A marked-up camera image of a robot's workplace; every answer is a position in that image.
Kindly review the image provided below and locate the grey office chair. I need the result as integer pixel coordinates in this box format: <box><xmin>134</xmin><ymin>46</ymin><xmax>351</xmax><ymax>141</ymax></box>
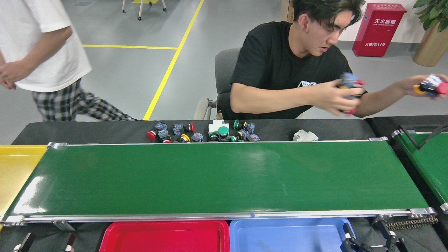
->
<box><xmin>194</xmin><ymin>47</ymin><xmax>243</xmax><ymax>120</ymax></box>

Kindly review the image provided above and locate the tan plant pot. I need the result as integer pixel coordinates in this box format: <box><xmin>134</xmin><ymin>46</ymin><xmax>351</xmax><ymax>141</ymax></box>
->
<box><xmin>412</xmin><ymin>23</ymin><xmax>448</xmax><ymax>67</ymax></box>

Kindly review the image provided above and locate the white circuit breaker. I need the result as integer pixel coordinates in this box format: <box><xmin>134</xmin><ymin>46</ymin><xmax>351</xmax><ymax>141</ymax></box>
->
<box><xmin>208</xmin><ymin>120</ymin><xmax>230</xmax><ymax>135</ymax></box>
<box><xmin>293</xmin><ymin>129</ymin><xmax>319</xmax><ymax>142</ymax></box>

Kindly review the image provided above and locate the yellow plastic tray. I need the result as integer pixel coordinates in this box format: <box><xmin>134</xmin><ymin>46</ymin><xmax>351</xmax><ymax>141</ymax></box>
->
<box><xmin>0</xmin><ymin>145</ymin><xmax>48</xmax><ymax>231</ymax></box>

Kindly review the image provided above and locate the blue plastic tray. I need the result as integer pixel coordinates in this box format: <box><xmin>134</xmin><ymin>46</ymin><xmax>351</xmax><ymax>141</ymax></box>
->
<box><xmin>229</xmin><ymin>218</ymin><xmax>357</xmax><ymax>252</ymax></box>

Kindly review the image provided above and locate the green potted plant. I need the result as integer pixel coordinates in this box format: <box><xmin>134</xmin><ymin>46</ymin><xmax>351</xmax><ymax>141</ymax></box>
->
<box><xmin>413</xmin><ymin>0</ymin><xmax>448</xmax><ymax>32</ymax></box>

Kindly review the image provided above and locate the long green conveyor belt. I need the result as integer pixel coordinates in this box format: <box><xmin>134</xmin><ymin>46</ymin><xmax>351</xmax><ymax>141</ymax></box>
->
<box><xmin>0</xmin><ymin>137</ymin><xmax>438</xmax><ymax>228</ymax></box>

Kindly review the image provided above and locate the black drive chain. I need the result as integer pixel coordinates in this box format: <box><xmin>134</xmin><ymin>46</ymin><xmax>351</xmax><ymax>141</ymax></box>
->
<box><xmin>385</xmin><ymin>216</ymin><xmax>439</xmax><ymax>231</ymax></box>

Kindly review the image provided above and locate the person's right hand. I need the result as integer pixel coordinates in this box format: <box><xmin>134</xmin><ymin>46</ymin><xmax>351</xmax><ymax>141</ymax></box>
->
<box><xmin>310</xmin><ymin>79</ymin><xmax>366</xmax><ymax>116</ymax></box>

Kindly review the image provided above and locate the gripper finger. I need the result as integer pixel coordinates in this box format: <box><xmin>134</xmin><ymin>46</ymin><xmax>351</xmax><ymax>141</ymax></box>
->
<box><xmin>341</xmin><ymin>222</ymin><xmax>373</xmax><ymax>252</ymax></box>
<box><xmin>62</xmin><ymin>234</ymin><xmax>76</xmax><ymax>252</ymax></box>
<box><xmin>13</xmin><ymin>232</ymin><xmax>36</xmax><ymax>252</ymax></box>
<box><xmin>380</xmin><ymin>224</ymin><xmax>409</xmax><ymax>252</ymax></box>

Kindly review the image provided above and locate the white stand on wheels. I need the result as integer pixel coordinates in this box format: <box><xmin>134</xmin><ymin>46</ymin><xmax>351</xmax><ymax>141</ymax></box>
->
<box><xmin>122</xmin><ymin>0</ymin><xmax>167</xmax><ymax>21</ymax></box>

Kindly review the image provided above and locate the brown cardboard box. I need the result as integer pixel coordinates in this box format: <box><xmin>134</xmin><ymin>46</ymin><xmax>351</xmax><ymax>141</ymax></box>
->
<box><xmin>281</xmin><ymin>0</ymin><xmax>294</xmax><ymax>23</ymax></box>

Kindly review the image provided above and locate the person's left hand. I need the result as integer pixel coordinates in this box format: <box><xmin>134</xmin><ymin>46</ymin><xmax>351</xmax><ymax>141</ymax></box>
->
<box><xmin>398</xmin><ymin>73</ymin><xmax>448</xmax><ymax>101</ymax></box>
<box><xmin>0</xmin><ymin>61</ymin><xmax>34</xmax><ymax>90</ymax></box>

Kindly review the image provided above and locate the red plastic tray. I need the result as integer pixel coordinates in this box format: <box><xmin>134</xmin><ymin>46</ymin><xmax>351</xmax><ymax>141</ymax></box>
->
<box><xmin>99</xmin><ymin>220</ymin><xmax>230</xmax><ymax>252</ymax></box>

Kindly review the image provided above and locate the black angled bracket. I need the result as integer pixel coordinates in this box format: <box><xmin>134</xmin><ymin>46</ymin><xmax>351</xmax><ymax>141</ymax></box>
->
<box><xmin>399</xmin><ymin>123</ymin><xmax>448</xmax><ymax>149</ymax></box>

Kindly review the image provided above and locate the person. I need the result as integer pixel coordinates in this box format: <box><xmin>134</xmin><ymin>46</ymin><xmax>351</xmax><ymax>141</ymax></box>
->
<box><xmin>0</xmin><ymin>0</ymin><xmax>139</xmax><ymax>122</ymax></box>
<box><xmin>217</xmin><ymin>0</ymin><xmax>448</xmax><ymax>120</ymax></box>

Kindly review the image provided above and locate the short green conveyor belt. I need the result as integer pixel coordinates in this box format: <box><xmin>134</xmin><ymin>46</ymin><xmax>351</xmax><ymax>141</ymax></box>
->
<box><xmin>392</xmin><ymin>129</ymin><xmax>448</xmax><ymax>214</ymax></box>

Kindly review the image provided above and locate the red fire extinguisher box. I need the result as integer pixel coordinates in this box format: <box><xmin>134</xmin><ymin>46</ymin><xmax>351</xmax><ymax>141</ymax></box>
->
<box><xmin>352</xmin><ymin>3</ymin><xmax>407</xmax><ymax>57</ymax></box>

